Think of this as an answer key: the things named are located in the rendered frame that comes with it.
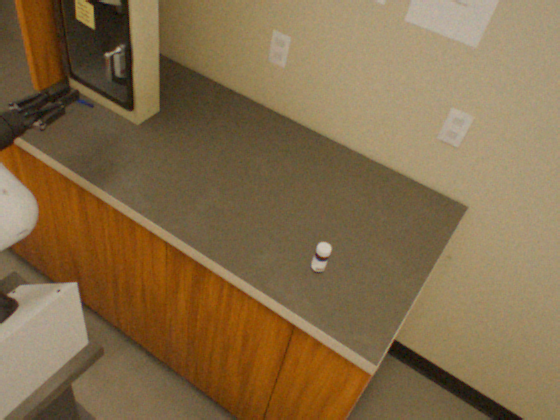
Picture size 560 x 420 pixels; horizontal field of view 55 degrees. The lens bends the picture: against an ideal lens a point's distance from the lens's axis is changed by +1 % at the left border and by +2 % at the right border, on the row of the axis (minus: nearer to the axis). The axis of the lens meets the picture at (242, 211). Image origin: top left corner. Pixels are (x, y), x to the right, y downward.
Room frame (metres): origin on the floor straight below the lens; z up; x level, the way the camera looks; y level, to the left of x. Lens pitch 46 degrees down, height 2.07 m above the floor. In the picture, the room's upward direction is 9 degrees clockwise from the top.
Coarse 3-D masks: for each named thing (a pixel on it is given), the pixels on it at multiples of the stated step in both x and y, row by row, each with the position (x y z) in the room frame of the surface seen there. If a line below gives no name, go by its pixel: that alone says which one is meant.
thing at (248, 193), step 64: (0, 0) 2.08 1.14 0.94; (0, 64) 1.62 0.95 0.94; (64, 128) 1.33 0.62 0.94; (128, 128) 1.38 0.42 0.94; (192, 128) 1.44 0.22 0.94; (256, 128) 1.49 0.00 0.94; (128, 192) 1.09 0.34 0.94; (192, 192) 1.13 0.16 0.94; (256, 192) 1.18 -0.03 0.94; (320, 192) 1.22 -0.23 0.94; (384, 192) 1.27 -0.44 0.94; (192, 256) 0.91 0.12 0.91; (256, 256) 0.92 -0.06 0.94; (384, 256) 1.00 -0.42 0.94; (320, 320) 0.75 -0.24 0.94; (384, 320) 0.78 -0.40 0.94
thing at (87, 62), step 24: (72, 0) 1.50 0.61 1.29; (96, 0) 1.45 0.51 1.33; (120, 0) 1.41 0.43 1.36; (72, 24) 1.51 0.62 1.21; (96, 24) 1.46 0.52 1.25; (120, 24) 1.41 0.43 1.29; (72, 48) 1.52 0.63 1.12; (96, 48) 1.46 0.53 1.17; (120, 48) 1.41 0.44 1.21; (72, 72) 1.53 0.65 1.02; (96, 72) 1.47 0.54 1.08; (120, 72) 1.42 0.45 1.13; (120, 96) 1.42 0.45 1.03
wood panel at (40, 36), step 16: (16, 0) 1.51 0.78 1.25; (32, 0) 1.54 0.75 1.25; (48, 0) 1.59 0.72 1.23; (32, 16) 1.53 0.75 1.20; (48, 16) 1.58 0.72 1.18; (32, 32) 1.52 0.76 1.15; (48, 32) 1.57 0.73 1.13; (32, 48) 1.51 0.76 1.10; (48, 48) 1.56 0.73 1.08; (32, 64) 1.51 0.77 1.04; (48, 64) 1.55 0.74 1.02; (32, 80) 1.52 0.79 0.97; (48, 80) 1.54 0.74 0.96
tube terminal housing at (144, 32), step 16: (128, 0) 1.41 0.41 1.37; (144, 0) 1.45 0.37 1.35; (144, 16) 1.45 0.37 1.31; (144, 32) 1.45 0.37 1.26; (144, 48) 1.44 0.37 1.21; (144, 64) 1.44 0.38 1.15; (144, 80) 1.44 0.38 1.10; (96, 96) 1.49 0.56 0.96; (144, 96) 1.44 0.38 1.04; (128, 112) 1.42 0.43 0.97; (144, 112) 1.44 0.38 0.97
